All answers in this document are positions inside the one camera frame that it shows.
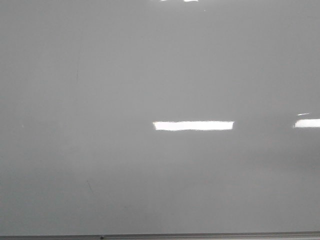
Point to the white whiteboard with aluminium frame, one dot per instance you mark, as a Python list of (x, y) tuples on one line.
[(150, 116)]

